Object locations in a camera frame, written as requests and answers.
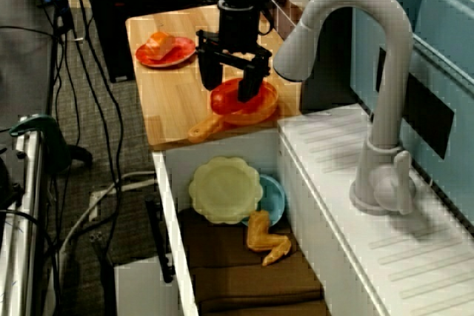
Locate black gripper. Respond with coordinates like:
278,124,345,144
195,0,273,104

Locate red toy sausage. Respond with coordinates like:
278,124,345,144
210,81,276,114

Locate orange toy frying pan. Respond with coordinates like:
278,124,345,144
187,78,281,144

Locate orange bread slice toy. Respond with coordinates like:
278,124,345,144
145,30,177,61

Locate red toy plate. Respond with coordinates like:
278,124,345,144
135,36,197,69

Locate long wooden countertop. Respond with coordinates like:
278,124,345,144
124,1,303,149

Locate dark tiled backsplash panel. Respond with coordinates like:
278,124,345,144
258,0,310,41

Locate black upright panel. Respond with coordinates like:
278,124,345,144
299,0,388,115

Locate black computer tower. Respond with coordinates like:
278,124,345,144
84,0,201,84

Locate pale yellow scalloped plate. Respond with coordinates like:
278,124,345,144
188,155,264,225

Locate light blue toy plate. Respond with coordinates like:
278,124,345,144
240,174,287,229

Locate white toy sink unit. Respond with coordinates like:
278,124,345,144
152,103,474,316

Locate toy chicken wing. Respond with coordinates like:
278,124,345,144
247,209,293,267

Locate grey toy faucet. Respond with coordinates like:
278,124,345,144
273,0,418,217

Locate black tape patch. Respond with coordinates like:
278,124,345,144
375,47,455,161

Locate brown folded cloth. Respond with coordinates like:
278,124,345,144
177,208,330,316

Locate teal plastic bin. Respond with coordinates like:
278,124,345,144
351,0,474,232

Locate black device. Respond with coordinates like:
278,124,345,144
0,156,25,217

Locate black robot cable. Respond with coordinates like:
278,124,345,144
258,7,277,36

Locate white power cable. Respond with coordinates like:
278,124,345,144
59,170,156,258

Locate black cabinet handle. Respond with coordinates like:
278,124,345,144
144,197,175,283

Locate aluminium frame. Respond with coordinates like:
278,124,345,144
0,123,49,316

